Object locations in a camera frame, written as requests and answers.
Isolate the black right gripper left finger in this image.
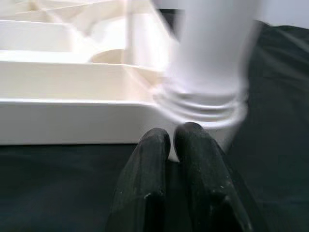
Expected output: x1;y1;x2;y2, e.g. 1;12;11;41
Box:
106;128;171;232

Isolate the black tablecloth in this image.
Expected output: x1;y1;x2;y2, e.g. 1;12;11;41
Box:
0;8;309;232

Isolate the white plastic table leg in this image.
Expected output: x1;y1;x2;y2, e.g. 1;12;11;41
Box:
153;0;264;132

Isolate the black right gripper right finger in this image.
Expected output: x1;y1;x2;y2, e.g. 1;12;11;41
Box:
173;122;254;232

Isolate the white plastic children table top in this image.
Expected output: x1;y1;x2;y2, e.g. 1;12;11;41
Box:
0;0;249;162

